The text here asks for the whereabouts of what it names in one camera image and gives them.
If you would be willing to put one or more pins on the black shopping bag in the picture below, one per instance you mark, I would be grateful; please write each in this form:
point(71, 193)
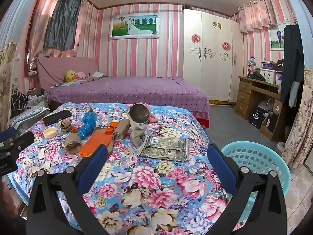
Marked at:
point(256, 118)

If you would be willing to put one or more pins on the framed wedding picture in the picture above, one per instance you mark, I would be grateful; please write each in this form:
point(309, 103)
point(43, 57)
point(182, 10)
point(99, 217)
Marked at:
point(134, 26)

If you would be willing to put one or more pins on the person's left forearm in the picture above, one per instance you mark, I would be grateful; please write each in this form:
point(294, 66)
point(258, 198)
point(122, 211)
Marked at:
point(7, 198)

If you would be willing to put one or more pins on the black phone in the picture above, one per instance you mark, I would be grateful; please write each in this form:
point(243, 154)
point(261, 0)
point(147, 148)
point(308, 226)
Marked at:
point(57, 117)

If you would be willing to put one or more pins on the wall switch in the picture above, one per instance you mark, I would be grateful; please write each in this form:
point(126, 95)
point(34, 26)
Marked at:
point(17, 56)

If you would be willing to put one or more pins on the black patterned bag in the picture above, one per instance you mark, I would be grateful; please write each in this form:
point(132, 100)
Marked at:
point(19, 100)

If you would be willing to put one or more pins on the purple box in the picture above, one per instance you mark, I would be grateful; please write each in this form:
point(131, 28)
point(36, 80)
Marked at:
point(270, 66)

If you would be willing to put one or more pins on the white fan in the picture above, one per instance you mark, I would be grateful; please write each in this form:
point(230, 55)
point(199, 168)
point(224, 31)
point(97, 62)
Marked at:
point(265, 105)

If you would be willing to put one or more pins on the pink covered headboard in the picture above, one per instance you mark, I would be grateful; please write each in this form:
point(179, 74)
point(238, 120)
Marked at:
point(53, 69)

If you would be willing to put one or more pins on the orange plastic wrapper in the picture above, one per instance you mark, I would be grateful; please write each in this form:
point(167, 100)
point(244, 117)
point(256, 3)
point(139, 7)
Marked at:
point(93, 144)

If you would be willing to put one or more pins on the pink cup with steel inside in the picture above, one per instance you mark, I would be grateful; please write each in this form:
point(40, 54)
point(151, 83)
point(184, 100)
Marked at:
point(139, 112)

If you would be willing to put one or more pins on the pink window curtain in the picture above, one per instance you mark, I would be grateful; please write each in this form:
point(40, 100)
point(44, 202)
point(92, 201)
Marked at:
point(39, 29)

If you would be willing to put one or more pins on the pink curtain valance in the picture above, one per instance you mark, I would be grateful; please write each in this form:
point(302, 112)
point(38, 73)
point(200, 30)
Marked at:
point(256, 14)

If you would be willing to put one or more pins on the red round paper decal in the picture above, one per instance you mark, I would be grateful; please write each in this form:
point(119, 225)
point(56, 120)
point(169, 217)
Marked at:
point(196, 39)
point(226, 46)

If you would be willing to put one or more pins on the white wardrobe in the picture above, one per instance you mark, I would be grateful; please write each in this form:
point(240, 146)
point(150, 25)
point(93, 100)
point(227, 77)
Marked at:
point(212, 73)

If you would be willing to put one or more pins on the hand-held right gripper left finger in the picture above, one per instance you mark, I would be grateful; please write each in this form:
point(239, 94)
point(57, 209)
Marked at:
point(91, 171)

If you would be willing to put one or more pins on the white floor stand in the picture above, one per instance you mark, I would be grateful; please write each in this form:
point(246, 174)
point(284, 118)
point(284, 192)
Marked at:
point(281, 146)

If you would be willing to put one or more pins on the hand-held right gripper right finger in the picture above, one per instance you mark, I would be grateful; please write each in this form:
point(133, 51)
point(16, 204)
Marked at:
point(221, 169)

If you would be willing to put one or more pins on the small cream bowl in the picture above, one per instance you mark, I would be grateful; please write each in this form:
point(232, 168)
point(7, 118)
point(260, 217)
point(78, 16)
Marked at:
point(50, 133)

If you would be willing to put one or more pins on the wooden desk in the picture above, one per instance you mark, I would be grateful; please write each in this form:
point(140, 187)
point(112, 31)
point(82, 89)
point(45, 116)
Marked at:
point(244, 95)

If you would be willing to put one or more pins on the pale floral door curtain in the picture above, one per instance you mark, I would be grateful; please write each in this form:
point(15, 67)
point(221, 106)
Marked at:
point(299, 127)
point(7, 78)

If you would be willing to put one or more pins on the white storage box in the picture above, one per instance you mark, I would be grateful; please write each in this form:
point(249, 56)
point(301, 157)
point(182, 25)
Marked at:
point(269, 77)

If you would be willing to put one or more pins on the grey printed foil packet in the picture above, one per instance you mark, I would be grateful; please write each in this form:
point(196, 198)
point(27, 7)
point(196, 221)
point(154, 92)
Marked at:
point(163, 148)

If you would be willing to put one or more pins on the dark grey curtain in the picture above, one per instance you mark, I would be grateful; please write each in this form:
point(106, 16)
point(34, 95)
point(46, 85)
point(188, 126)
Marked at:
point(62, 19)

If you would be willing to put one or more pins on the hanging dark jacket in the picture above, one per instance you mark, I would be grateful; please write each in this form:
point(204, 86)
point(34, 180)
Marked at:
point(291, 61)

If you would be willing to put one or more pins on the turquoise plastic basket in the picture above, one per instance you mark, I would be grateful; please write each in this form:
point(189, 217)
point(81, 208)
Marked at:
point(259, 161)

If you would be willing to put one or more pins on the brown cardboard tube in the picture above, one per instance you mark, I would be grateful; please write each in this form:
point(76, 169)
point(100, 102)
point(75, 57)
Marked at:
point(122, 129)
point(72, 143)

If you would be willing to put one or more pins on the small framed photo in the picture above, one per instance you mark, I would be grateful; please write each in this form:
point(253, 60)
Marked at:
point(276, 38)

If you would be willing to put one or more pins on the bed with purple dotted bedspread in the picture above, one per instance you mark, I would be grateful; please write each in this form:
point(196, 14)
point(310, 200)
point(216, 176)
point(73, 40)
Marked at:
point(137, 90)

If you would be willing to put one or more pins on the desk lamp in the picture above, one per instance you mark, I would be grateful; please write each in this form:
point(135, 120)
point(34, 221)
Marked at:
point(251, 64)

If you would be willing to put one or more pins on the white dotted cloth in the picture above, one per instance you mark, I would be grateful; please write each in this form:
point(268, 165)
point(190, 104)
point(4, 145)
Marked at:
point(29, 115)

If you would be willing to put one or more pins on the yellow duck plush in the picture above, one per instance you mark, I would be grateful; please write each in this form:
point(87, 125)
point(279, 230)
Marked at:
point(70, 76)

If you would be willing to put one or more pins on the dark brown bag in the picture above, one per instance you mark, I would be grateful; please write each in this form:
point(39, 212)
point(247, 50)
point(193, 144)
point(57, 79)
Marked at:
point(272, 122)

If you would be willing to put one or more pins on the dark clothes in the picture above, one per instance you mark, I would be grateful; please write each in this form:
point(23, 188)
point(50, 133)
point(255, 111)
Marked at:
point(256, 76)

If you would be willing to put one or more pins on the pink plush toy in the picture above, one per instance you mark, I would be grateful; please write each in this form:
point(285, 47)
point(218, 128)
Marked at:
point(82, 75)

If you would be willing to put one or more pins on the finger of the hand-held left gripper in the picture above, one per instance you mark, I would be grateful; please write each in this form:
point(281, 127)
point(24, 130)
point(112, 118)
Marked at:
point(23, 139)
point(7, 134)

